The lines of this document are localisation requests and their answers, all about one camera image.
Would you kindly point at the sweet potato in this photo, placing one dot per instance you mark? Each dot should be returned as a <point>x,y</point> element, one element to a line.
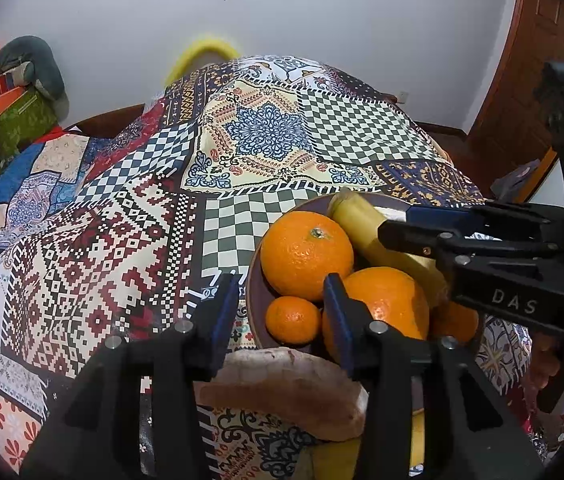
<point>287,395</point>

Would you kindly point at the orange box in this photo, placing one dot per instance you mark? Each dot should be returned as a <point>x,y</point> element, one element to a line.
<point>6,100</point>

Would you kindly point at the dark wooden bed frame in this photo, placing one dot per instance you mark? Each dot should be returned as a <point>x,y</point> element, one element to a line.
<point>106,122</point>

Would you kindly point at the person's right hand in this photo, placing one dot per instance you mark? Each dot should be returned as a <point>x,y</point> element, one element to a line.
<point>544,365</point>

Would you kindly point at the brown bowl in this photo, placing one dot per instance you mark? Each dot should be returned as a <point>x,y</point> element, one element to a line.
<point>257,310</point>

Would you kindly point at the green bag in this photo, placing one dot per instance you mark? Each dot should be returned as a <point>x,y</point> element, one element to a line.
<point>21,125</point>

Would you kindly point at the large orange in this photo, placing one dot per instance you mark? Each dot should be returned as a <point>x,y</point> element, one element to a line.
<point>307,255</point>
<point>392,300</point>

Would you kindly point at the yellow banana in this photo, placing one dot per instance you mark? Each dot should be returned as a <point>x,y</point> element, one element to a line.
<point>332,460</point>
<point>362,225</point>

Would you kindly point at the white wall outlet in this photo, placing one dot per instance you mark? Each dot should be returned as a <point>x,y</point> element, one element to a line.
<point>403,94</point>

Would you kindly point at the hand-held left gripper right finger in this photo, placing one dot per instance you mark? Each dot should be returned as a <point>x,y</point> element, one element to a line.
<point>337,320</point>

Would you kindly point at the small tangerine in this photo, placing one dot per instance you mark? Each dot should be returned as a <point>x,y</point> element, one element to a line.
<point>457,322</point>
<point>293,319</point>

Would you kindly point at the patchwork printed blanket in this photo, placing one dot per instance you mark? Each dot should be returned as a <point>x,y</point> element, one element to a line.
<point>111,240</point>

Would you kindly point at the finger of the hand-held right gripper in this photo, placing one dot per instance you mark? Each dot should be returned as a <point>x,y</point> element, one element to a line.
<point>412,240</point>
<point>437,216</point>

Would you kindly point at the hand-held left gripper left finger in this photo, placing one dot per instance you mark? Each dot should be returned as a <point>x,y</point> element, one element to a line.
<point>221,310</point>

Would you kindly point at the yellow curved tube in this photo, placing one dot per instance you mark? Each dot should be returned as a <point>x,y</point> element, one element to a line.
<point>201,47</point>

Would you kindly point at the brown wooden door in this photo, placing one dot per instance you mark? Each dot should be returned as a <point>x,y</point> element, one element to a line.
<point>517,70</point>

